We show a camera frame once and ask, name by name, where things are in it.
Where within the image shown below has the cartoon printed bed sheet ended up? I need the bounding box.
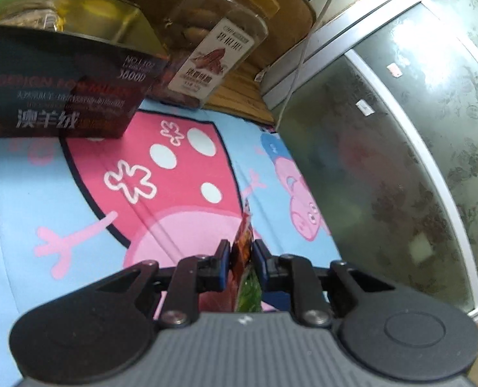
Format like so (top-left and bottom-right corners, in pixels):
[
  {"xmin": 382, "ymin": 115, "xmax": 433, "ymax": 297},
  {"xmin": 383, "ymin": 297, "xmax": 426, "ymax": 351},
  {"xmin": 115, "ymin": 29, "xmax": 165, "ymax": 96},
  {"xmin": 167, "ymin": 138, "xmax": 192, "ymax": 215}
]
[{"xmin": 0, "ymin": 105, "xmax": 346, "ymax": 373}]

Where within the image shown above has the white power cable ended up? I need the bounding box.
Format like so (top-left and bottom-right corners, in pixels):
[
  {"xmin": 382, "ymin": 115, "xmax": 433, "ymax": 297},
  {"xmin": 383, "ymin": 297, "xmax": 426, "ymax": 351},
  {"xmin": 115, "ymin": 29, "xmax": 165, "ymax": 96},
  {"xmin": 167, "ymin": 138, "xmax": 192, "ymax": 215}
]
[{"xmin": 277, "ymin": 0, "xmax": 349, "ymax": 130}]

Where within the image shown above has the black cardboard box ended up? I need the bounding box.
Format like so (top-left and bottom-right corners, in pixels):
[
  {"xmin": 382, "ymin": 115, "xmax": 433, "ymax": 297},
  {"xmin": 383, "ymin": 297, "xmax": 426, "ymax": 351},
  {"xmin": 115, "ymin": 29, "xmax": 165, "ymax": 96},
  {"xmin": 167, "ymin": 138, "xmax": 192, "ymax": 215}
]
[{"xmin": 0, "ymin": 0, "xmax": 171, "ymax": 140}]

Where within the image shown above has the clear pecan jar yellow lid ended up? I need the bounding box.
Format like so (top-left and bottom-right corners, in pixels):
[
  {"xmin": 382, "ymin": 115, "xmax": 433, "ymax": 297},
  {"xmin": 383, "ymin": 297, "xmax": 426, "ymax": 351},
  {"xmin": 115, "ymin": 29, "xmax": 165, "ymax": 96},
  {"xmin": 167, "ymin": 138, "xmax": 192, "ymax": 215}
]
[{"xmin": 136, "ymin": 0, "xmax": 281, "ymax": 108}]

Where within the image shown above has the red green snack packet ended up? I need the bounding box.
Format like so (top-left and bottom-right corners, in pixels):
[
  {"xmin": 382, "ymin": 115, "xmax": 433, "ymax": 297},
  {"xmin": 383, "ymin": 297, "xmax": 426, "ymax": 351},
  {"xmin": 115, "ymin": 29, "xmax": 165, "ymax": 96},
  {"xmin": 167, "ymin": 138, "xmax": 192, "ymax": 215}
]
[{"xmin": 227, "ymin": 199, "xmax": 264, "ymax": 313}]

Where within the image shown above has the frosted glass sliding door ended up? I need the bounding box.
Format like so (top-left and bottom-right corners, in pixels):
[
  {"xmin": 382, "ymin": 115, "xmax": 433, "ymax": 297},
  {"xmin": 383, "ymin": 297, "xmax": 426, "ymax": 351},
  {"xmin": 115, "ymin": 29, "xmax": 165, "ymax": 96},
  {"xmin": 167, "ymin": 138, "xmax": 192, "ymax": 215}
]
[{"xmin": 260, "ymin": 0, "xmax": 478, "ymax": 324}]

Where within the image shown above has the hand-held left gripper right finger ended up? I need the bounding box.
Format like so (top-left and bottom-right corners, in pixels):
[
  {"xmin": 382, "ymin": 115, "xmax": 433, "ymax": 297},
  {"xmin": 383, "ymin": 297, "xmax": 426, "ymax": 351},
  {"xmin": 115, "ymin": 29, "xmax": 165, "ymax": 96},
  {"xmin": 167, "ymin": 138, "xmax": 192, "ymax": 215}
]
[{"xmin": 252, "ymin": 239, "xmax": 397, "ymax": 327}]

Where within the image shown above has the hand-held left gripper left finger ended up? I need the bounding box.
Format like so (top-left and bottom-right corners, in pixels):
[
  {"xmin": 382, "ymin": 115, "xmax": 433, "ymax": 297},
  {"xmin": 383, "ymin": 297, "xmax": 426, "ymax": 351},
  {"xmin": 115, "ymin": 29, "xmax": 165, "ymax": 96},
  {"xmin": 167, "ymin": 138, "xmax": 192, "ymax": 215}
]
[{"xmin": 95, "ymin": 239, "xmax": 231, "ymax": 328}]

